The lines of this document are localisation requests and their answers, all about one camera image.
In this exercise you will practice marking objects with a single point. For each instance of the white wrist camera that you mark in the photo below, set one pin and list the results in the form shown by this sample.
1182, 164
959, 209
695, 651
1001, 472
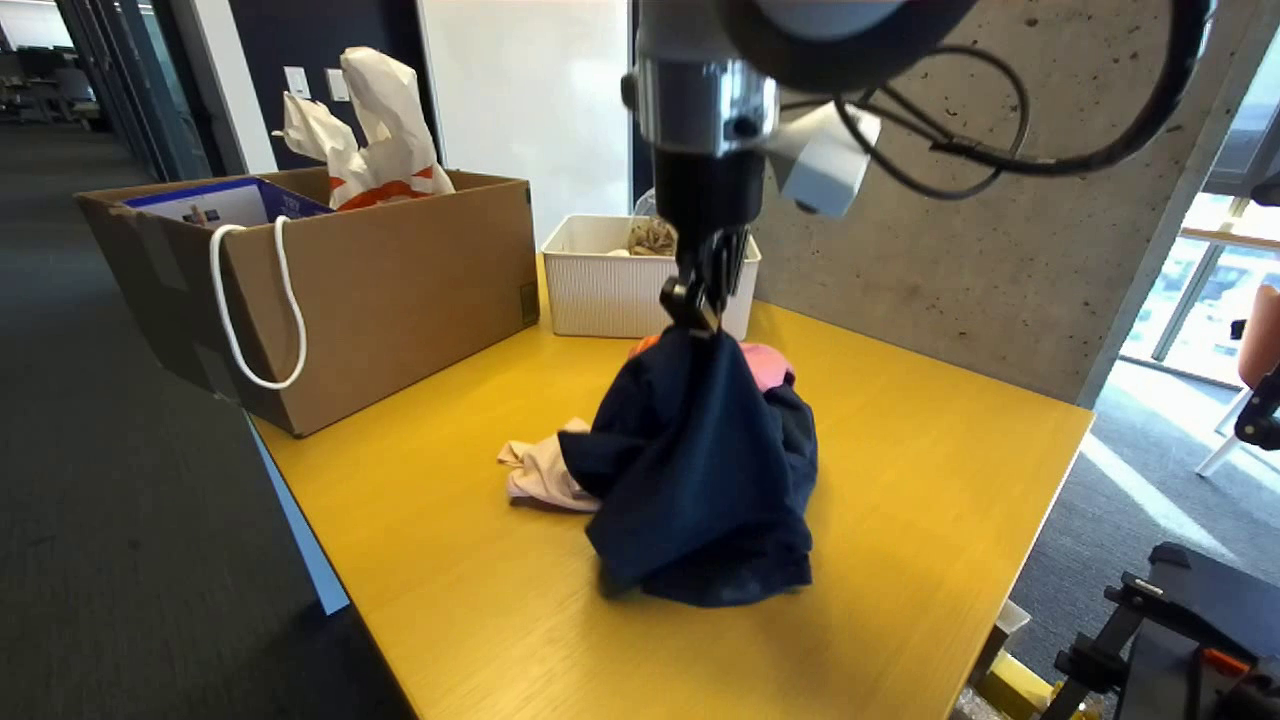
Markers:
827, 161

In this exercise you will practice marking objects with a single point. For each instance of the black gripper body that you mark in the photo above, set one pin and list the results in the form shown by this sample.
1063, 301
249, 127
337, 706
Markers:
705, 192

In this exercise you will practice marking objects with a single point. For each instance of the blue white flat box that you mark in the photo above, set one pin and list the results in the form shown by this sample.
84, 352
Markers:
220, 205

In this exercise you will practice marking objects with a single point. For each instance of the black mount with orange part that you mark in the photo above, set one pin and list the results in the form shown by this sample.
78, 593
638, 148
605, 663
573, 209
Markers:
1175, 643

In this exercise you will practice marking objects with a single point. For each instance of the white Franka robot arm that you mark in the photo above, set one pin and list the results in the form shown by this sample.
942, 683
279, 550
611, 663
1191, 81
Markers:
701, 81

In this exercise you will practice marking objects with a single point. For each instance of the clear bag with brown contents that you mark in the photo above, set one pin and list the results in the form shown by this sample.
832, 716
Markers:
648, 238

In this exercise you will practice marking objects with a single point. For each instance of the dark navy cloth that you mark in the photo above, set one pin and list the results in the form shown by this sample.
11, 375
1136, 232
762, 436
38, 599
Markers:
701, 465

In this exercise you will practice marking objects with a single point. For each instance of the brown cardboard box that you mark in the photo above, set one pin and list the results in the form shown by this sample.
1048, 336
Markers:
386, 292

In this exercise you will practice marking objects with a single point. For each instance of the pink orange striped cloth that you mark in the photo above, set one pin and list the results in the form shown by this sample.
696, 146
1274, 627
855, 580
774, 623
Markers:
767, 361

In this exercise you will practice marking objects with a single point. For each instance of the pale cream cloth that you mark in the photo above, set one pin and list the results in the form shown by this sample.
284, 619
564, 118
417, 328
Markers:
543, 472

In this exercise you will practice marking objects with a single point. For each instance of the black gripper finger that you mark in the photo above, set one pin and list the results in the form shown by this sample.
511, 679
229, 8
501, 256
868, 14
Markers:
725, 274
683, 292

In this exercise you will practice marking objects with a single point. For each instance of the white framed chair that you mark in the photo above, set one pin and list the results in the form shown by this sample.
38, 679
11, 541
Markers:
1254, 427

